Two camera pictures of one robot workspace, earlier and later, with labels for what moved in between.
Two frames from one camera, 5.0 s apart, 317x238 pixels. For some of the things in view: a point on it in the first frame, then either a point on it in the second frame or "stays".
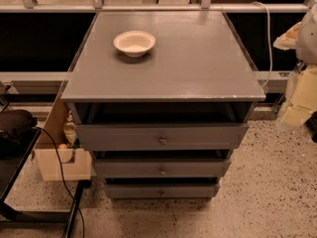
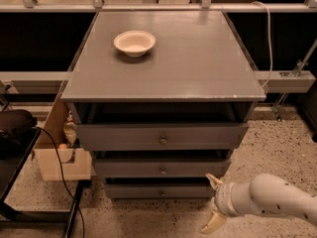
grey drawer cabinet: (160, 99) stays
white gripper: (307, 40) -> (222, 198)
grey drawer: (156, 168) stays
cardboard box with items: (71, 158) stays
